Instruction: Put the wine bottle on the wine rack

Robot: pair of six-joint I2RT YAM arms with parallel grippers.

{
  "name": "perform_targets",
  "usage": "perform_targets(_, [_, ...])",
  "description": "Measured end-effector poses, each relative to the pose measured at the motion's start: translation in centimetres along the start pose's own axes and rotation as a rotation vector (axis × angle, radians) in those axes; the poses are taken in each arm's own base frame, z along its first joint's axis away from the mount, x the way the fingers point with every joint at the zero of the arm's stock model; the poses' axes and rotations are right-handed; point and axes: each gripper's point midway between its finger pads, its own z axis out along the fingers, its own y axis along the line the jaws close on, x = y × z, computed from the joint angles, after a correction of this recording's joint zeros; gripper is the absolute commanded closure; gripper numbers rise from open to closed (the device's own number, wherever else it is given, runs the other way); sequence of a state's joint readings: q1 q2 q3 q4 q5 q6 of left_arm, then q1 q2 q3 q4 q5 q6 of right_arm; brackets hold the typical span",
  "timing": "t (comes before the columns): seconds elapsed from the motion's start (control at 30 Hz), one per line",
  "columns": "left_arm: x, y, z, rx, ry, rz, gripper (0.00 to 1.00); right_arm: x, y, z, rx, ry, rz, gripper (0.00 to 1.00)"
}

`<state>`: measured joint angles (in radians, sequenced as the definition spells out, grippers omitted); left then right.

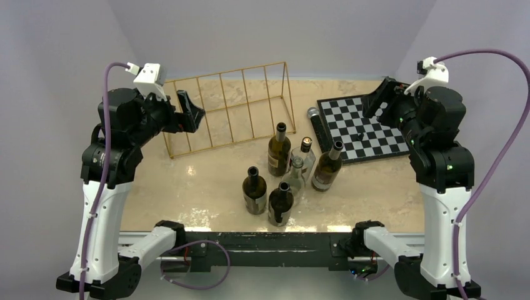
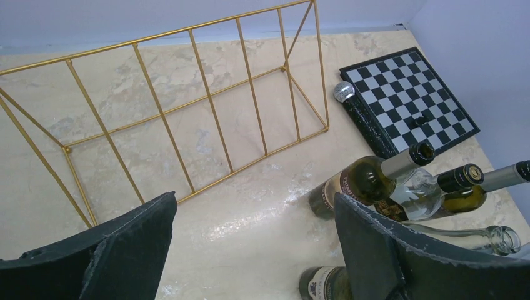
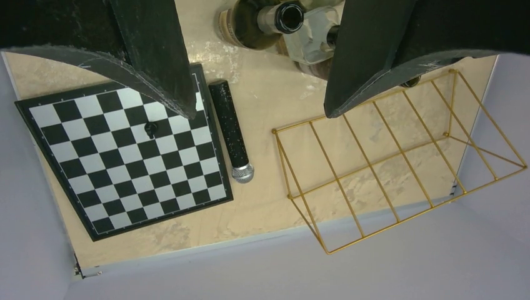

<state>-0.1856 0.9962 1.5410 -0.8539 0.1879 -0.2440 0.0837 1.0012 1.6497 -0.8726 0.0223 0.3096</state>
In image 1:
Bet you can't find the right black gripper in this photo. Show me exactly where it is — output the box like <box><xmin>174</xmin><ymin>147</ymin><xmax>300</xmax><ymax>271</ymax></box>
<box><xmin>362</xmin><ymin>76</ymin><xmax>427</xmax><ymax>146</ymax></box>

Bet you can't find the clear square liquor bottle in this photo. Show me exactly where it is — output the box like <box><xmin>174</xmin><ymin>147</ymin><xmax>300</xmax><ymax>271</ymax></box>
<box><xmin>289</xmin><ymin>137</ymin><xmax>316</xmax><ymax>183</ymax></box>

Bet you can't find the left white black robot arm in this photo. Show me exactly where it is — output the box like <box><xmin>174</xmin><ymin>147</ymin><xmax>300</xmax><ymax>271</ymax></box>
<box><xmin>56</xmin><ymin>88</ymin><xmax>205</xmax><ymax>299</ymax></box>

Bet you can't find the black mounting base bar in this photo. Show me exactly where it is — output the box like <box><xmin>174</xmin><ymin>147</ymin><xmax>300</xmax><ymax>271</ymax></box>
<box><xmin>162</xmin><ymin>232</ymin><xmax>377</xmax><ymax>272</ymax></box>

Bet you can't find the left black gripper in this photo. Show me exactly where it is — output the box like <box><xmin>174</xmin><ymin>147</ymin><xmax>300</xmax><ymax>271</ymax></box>
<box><xmin>128</xmin><ymin>87</ymin><xmax>204</xmax><ymax>147</ymax></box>

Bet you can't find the green bottle silver cap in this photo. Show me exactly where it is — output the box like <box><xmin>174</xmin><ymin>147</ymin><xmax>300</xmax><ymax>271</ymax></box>
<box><xmin>267</xmin><ymin>122</ymin><xmax>291</xmax><ymax>177</ymax></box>

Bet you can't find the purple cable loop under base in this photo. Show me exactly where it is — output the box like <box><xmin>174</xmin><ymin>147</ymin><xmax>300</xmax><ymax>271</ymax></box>
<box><xmin>159</xmin><ymin>239</ymin><xmax>231</xmax><ymax>291</ymax></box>

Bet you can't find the gold wire wine rack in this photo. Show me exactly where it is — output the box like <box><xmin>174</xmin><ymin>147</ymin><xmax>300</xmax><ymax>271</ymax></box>
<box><xmin>163</xmin><ymin>61</ymin><xmax>297</xmax><ymax>159</ymax></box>

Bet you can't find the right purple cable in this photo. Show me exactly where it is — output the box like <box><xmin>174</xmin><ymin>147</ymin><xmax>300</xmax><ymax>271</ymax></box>
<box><xmin>432</xmin><ymin>49</ymin><xmax>530</xmax><ymax>300</ymax></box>

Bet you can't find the dark bottle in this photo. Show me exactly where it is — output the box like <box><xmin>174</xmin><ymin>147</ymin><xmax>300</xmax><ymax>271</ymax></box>
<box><xmin>267</xmin><ymin>181</ymin><xmax>294</xmax><ymax>227</ymax></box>
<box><xmin>242</xmin><ymin>166</ymin><xmax>267</xmax><ymax>215</ymax></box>

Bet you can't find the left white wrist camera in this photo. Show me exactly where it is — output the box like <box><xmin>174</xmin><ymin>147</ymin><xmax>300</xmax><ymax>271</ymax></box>
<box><xmin>126</xmin><ymin>62</ymin><xmax>168</xmax><ymax>102</ymax></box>

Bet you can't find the black white chessboard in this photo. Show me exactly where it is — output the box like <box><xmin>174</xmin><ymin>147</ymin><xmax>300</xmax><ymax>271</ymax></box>
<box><xmin>317</xmin><ymin>96</ymin><xmax>409</xmax><ymax>164</ymax></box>

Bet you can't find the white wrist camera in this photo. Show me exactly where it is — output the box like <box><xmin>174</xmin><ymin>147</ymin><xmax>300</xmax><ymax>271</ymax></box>
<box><xmin>126</xmin><ymin>62</ymin><xmax>168</xmax><ymax>102</ymax></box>
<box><xmin>404</xmin><ymin>56</ymin><xmax>449</xmax><ymax>96</ymax></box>

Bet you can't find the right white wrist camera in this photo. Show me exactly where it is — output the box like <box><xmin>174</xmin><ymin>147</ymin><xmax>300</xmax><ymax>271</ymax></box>
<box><xmin>404</xmin><ymin>56</ymin><xmax>449</xmax><ymax>96</ymax></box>

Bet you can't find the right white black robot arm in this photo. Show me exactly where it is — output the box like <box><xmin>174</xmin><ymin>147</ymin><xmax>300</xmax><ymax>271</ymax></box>
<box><xmin>349</xmin><ymin>77</ymin><xmax>481</xmax><ymax>299</ymax></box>

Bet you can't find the clear round glass bottle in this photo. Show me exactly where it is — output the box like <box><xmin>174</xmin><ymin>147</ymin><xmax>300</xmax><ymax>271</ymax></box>
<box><xmin>281</xmin><ymin>156</ymin><xmax>306</xmax><ymax>206</ymax></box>

